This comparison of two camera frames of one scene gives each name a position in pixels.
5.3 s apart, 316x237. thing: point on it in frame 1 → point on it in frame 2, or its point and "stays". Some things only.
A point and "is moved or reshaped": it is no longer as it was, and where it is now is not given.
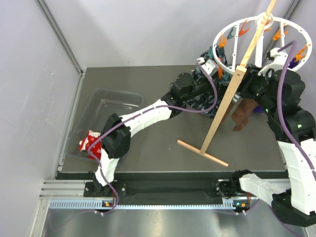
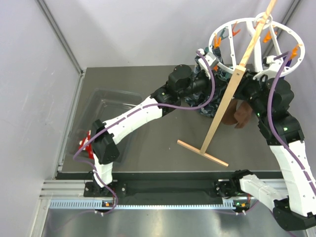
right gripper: [252, 74] stays
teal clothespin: [232, 32] → [224, 33]
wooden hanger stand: [227, 100] stays
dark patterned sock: [211, 65] stays
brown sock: [240, 115] is moved or reshaped
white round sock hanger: [265, 17] → [267, 19]
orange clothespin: [221, 44] → [217, 41]
